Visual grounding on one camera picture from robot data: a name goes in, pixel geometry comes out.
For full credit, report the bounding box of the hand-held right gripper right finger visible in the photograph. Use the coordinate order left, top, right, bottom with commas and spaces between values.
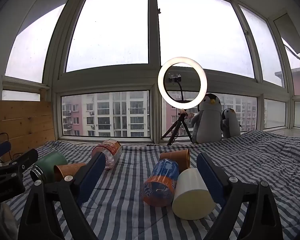
196, 152, 284, 240

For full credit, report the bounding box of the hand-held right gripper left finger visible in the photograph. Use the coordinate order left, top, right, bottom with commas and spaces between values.
18, 152, 107, 240

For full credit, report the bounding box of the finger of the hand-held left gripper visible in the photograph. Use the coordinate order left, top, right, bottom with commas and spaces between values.
0, 149, 39, 180
0, 141, 12, 161

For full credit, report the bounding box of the copper brown cup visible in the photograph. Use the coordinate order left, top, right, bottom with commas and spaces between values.
53, 162, 87, 182

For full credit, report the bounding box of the white cup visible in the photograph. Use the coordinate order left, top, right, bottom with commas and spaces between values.
172, 167, 217, 220

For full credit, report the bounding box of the clear cup with orange print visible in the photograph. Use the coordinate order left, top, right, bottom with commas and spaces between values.
91, 139, 122, 170

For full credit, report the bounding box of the brown cup with gold inside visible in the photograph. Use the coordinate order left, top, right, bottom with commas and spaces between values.
159, 148, 191, 173

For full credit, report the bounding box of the blue and orange printed cup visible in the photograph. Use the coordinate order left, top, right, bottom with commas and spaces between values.
140, 158, 180, 207

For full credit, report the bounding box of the green insulated bottle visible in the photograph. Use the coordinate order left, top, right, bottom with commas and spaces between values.
30, 151, 68, 183

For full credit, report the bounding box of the light grey cloth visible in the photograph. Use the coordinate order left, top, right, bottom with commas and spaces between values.
0, 200, 18, 240

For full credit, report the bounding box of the wooden board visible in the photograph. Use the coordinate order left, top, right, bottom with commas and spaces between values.
0, 100, 56, 162

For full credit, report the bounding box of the blue striped blanket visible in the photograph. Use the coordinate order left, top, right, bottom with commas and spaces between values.
4, 129, 300, 240

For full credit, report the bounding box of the large penguin plush toy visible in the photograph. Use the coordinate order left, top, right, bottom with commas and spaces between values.
191, 93, 223, 144

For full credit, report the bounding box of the small penguin plush toy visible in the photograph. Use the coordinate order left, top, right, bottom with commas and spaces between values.
221, 108, 241, 139

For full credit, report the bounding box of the black tripod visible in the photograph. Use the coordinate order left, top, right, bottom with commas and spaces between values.
161, 112, 193, 146

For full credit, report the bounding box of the phone clamp on gooseneck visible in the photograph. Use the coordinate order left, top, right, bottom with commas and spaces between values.
168, 73, 185, 101

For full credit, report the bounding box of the black cable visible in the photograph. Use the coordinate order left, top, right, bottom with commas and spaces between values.
0, 132, 18, 164

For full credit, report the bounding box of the ring light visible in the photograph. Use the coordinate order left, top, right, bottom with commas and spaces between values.
157, 57, 208, 110

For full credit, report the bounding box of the white window frame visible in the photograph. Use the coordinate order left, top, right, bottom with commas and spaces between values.
0, 0, 300, 146

